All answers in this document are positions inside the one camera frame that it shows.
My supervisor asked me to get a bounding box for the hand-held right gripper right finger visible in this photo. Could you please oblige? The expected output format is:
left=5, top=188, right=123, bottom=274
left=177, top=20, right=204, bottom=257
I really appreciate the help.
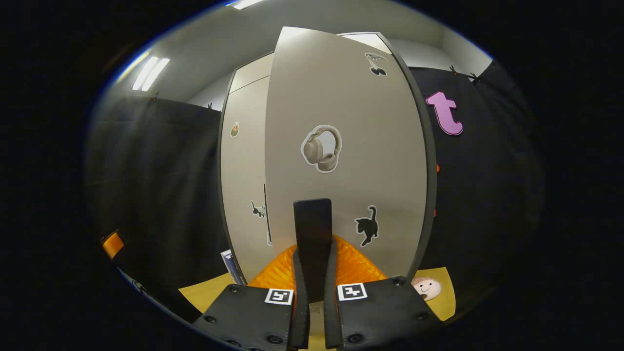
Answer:
left=323, top=234, right=442, bottom=351

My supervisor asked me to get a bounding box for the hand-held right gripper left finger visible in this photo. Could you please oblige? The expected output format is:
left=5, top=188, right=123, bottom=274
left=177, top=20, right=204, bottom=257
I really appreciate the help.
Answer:
left=193, top=244, right=310, bottom=351

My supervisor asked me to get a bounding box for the white cabinet door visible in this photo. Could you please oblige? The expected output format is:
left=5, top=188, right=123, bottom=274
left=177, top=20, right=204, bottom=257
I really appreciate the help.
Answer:
left=265, top=27, right=437, bottom=293
left=220, top=76, right=273, bottom=283

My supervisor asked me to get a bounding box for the white double-door shoe cabinet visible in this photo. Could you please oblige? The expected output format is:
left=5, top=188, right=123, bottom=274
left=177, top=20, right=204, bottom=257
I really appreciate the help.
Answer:
left=217, top=32, right=439, bottom=293

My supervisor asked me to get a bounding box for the pink plush toy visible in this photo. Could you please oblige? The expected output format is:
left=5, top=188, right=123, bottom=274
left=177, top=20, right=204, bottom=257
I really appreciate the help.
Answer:
left=410, top=277, right=442, bottom=301

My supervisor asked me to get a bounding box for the small ceiling light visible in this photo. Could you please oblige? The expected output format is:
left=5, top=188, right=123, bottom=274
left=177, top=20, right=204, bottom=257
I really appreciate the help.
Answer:
left=132, top=56, right=171, bottom=92

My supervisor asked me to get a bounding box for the black backdrop cloth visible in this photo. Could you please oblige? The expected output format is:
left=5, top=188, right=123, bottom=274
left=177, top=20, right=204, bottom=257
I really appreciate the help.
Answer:
left=83, top=58, right=544, bottom=322

